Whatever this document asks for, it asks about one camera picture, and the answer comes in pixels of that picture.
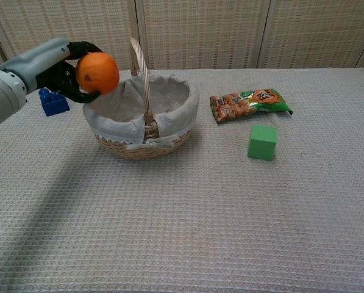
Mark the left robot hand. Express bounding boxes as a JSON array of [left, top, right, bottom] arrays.
[[0, 37, 105, 104]]

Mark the orange fruit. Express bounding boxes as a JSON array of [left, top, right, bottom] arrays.
[[75, 52, 121, 95]]

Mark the grey fabric basket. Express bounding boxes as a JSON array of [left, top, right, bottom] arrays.
[[82, 37, 200, 161]]

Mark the blue toy building block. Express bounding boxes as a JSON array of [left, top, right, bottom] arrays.
[[38, 87, 71, 117]]

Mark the woven folding screen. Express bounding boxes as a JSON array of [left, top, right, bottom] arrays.
[[0, 0, 364, 71]]

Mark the white woven tablecloth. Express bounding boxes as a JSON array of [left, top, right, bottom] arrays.
[[0, 64, 364, 293]]

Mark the green orange snack packet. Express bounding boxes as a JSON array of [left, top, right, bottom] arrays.
[[209, 88, 294, 125]]

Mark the green cube block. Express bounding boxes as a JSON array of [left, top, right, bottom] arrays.
[[247, 124, 277, 162]]

